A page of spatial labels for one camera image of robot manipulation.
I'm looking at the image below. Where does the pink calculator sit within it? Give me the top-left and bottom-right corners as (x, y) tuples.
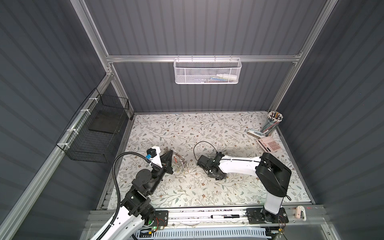
(257, 136), (281, 153)

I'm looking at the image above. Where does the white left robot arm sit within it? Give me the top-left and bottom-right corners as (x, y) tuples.
(92, 146), (174, 240)

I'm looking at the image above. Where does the white wire mesh basket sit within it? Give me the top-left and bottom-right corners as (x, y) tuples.
(173, 57), (242, 85)

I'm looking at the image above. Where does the black marker pen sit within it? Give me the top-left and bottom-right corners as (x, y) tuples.
(211, 215), (240, 219)

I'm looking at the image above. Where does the white glue bottle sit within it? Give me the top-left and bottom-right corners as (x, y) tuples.
(216, 74), (238, 82)

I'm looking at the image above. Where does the white blue stapler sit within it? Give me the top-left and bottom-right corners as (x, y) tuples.
(247, 129), (264, 139)

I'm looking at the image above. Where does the clear pencil cup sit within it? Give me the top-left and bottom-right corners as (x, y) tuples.
(261, 111), (284, 136)

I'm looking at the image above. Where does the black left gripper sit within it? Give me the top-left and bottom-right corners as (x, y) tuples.
(148, 150), (173, 197)

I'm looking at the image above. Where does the white slotted cable duct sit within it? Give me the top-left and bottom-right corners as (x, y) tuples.
(135, 227), (272, 240)

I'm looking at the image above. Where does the large metal keyring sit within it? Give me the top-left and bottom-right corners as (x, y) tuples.
(164, 147), (189, 174)

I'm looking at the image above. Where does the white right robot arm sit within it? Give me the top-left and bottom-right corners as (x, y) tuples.
(197, 152), (292, 224)

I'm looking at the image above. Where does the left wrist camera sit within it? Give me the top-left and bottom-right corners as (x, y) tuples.
(146, 146), (163, 169)

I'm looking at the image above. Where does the black wire basket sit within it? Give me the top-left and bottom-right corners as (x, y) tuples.
(57, 89), (130, 164)

